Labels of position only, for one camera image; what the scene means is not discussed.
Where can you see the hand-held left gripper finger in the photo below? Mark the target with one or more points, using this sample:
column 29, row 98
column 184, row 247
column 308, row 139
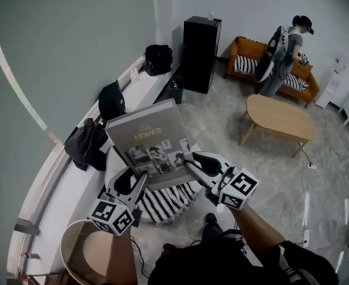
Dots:
column 136, row 193
column 118, row 183

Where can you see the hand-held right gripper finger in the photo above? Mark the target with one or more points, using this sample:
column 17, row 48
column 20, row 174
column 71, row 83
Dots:
column 202, row 175
column 213, row 159

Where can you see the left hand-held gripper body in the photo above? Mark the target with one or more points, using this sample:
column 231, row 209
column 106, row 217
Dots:
column 112, row 215

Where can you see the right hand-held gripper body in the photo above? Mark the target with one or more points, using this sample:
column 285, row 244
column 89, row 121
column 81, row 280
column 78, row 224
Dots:
column 238, row 188

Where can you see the round white pouf seat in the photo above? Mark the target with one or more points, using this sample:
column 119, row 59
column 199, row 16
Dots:
column 112, row 165

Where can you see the grey photo cover book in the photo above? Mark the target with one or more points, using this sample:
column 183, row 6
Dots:
column 150, row 129

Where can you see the person's right forearm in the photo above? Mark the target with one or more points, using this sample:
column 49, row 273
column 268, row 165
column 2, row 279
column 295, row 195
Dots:
column 254, row 230

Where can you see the person's left forearm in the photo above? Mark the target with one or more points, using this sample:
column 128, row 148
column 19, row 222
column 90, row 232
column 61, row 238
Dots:
column 122, row 260

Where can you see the black white patterned blanket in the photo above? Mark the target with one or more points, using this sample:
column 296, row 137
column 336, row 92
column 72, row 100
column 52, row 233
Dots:
column 168, row 200

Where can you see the person's right shoe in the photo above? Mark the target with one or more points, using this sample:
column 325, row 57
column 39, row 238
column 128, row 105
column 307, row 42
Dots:
column 211, row 223

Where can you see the person's shoe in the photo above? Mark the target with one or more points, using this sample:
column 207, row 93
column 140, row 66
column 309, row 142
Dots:
column 168, row 247
column 211, row 223

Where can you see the white window ledge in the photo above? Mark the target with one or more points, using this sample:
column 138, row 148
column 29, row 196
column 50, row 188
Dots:
column 73, row 194

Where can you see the round glass side table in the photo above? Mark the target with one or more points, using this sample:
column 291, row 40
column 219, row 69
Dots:
column 94, row 257

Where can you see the black belt pack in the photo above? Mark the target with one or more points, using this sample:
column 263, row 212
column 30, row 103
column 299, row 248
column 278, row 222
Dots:
column 232, row 236

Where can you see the black jacket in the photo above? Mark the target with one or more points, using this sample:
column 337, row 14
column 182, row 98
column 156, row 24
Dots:
column 85, row 147

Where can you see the person's right leg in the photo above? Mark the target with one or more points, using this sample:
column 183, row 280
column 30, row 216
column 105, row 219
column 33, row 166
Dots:
column 211, row 240

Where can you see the person's left shoe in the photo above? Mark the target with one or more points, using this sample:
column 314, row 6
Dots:
column 168, row 247

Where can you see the dark grey bin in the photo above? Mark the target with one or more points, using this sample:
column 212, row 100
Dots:
column 174, row 92

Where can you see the oval wooden coffee table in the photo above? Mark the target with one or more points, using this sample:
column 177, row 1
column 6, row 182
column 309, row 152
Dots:
column 278, row 117

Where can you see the white power strip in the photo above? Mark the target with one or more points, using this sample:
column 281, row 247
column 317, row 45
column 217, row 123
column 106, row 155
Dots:
column 312, row 165
column 306, row 236

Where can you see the person's black shirt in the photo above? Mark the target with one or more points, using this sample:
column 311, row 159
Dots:
column 222, row 266

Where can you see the black backpack white logo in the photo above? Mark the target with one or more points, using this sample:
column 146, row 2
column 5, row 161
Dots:
column 110, row 102

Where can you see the striped couch throw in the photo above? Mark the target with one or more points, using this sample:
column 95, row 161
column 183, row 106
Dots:
column 245, row 64

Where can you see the tall black cabinet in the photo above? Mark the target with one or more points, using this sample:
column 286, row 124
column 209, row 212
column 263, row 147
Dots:
column 199, row 55

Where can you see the small white bottle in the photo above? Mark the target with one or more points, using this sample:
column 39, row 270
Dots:
column 135, row 75

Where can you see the orange couch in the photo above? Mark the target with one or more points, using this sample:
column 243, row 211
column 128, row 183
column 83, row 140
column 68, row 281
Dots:
column 245, row 47

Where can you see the grey roller blind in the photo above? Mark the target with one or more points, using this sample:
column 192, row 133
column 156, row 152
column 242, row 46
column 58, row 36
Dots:
column 73, row 40
column 5, row 129

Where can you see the black window post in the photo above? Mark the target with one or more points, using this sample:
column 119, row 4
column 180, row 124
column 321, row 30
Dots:
column 27, row 227

